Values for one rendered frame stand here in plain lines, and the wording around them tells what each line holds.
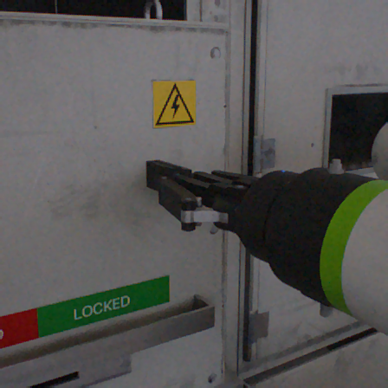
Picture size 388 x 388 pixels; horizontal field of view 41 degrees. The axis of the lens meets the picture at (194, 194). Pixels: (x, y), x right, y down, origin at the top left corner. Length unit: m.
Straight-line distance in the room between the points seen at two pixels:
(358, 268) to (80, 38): 0.35
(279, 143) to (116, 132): 0.37
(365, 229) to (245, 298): 0.62
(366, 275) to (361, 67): 0.71
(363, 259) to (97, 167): 0.33
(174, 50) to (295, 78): 0.32
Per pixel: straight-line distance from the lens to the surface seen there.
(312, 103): 0.90
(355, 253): 0.32
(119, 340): 0.59
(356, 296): 0.33
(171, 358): 0.69
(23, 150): 0.53
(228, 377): 0.78
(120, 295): 0.61
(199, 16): 0.79
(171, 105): 0.59
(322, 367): 1.11
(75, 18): 0.55
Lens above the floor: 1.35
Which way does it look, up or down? 14 degrees down
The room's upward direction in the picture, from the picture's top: straight up
